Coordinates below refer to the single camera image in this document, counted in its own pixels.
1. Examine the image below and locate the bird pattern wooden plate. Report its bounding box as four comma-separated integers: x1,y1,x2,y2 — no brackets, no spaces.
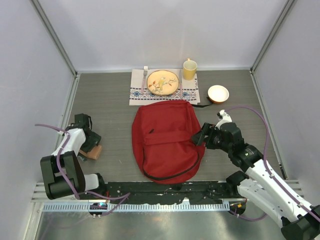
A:
146,70,180,96

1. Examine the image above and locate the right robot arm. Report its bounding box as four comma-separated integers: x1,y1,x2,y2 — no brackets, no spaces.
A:
192,122,320,240

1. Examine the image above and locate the tan leather wallet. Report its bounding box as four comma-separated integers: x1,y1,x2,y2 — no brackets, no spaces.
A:
78,145,102,161

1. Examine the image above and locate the yellow mug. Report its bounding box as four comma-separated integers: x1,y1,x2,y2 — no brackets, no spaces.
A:
182,58,198,81

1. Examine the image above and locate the pink handled fork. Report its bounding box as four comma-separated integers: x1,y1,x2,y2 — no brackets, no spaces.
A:
140,65,149,94

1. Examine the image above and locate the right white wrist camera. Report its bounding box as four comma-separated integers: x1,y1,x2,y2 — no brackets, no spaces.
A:
215,109,233,129

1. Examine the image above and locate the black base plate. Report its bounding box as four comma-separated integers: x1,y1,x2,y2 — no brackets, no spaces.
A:
102,181,242,205

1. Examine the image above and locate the patterned white placemat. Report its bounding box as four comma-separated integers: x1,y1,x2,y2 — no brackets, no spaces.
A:
129,68,201,106

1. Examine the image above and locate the red backpack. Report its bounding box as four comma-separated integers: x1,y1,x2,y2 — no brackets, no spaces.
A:
131,100,205,185

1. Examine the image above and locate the white orange bowl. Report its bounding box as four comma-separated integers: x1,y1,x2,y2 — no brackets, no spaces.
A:
207,85,230,104

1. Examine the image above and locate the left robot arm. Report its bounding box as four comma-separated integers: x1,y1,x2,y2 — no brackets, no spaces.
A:
36,113,107,200

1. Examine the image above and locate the white slotted cable duct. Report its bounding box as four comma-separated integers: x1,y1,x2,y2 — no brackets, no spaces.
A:
42,201,230,213

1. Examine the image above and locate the pink handled knife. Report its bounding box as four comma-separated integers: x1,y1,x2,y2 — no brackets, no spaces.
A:
178,69,183,100

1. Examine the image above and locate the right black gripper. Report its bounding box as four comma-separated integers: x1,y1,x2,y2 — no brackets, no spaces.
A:
191,122,233,153

